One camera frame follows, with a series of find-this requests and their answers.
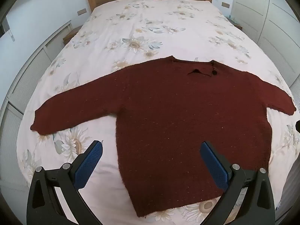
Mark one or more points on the beige wall socket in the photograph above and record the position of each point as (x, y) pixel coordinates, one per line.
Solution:
(81, 11)
(225, 4)

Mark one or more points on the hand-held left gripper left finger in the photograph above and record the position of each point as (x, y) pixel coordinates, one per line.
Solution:
(90, 161)

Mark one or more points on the wooden nightstand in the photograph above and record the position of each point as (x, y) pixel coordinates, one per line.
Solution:
(71, 34)
(235, 23)

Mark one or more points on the white wardrobe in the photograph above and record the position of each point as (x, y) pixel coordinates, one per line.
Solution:
(269, 23)

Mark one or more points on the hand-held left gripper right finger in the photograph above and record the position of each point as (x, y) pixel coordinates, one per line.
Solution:
(214, 166)

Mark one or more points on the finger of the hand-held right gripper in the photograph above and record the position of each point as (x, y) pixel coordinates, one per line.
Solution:
(298, 126)

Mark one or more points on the dark red knitted sweater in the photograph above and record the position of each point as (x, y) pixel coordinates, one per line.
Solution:
(178, 121)

